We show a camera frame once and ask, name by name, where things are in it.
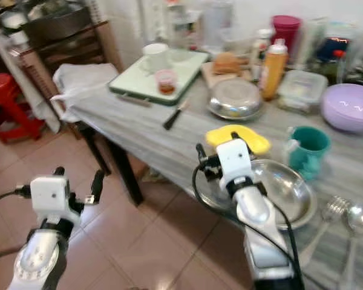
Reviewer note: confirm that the teal ceramic mug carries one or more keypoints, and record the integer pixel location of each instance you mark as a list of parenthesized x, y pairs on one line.
[(308, 151)]

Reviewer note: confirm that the steel fork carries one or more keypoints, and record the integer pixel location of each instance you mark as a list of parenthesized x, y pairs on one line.
[(333, 208)]

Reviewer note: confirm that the steel spoon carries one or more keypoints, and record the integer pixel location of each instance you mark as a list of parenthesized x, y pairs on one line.
[(360, 219)]

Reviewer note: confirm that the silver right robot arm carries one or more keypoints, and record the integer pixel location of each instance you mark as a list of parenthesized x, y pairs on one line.
[(257, 211)]

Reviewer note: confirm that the black table leg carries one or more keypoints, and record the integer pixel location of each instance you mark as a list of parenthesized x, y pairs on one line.
[(94, 151), (127, 175)]

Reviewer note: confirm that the upturned steel bowl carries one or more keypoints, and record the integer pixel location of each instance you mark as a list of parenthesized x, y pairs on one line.
[(236, 99)]

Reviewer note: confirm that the wooden cutting board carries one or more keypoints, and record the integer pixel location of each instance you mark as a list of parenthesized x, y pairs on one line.
[(209, 75)]

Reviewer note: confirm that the open steel bowl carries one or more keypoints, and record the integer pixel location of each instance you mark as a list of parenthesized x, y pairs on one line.
[(287, 187)]

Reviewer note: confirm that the orange squeeze bottle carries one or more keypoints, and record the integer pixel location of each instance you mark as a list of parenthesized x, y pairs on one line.
[(273, 72)]

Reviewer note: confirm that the small orange bowl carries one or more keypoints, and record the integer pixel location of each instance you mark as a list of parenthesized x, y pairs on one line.
[(227, 61)]

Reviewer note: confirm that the clear lidded food container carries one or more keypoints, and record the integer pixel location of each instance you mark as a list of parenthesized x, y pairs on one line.
[(301, 90)]

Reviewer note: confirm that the pale grey hanging cloth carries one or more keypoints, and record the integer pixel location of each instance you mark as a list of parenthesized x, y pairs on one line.
[(39, 90)]

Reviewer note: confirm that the small pink-lidded plastic tub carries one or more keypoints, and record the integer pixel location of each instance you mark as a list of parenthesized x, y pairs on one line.
[(166, 83)]

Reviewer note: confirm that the brown wooden stick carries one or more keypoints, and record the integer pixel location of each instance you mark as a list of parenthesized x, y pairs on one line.
[(134, 100)]

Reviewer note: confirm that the small white-capped sauce bottle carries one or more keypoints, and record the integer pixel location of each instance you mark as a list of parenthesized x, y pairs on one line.
[(260, 45)]

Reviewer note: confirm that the white plastic bag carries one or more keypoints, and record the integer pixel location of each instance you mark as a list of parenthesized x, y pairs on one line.
[(81, 78)]

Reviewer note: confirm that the red plastic stool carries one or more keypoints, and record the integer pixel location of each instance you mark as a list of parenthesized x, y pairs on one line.
[(3, 90)]

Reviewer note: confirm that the pale tray with green rim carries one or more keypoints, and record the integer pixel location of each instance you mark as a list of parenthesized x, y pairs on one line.
[(136, 84)]

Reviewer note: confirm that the white ceramic mug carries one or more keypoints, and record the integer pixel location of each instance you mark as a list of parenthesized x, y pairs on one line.
[(156, 57)]

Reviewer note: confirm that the clear plastic pitcher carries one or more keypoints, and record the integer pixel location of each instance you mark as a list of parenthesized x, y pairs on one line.
[(218, 24)]

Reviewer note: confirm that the lilac plastic bowl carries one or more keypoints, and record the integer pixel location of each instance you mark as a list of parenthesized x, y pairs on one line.
[(348, 106)]

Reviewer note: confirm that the dark wooden rack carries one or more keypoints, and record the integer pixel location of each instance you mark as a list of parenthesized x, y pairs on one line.
[(66, 51)]

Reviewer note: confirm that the dark red plastic tumbler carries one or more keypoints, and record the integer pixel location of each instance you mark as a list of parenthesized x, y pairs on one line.
[(286, 27)]

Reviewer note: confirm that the white squeeze tube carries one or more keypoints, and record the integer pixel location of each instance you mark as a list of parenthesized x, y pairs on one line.
[(311, 42)]

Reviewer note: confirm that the clear bottle with orange cap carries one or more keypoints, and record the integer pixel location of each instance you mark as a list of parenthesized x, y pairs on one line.
[(180, 24)]

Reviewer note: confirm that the green bottle with red cap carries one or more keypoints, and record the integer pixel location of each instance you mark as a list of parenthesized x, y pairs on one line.
[(337, 65)]

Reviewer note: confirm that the dark blue cup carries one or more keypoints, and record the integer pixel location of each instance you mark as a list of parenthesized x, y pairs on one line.
[(331, 51)]

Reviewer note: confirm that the dark metal wok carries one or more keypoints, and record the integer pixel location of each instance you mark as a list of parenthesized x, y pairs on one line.
[(54, 24)]

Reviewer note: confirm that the clear utensil holder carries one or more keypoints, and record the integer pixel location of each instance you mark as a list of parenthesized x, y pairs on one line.
[(362, 60)]

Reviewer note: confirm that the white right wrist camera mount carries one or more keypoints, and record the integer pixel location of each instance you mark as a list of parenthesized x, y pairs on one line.
[(235, 160)]

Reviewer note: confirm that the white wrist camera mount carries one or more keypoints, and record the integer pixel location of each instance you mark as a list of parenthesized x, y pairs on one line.
[(235, 160), (51, 196)]

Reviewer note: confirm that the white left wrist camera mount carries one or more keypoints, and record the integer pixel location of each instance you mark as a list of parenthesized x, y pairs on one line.
[(51, 196)]

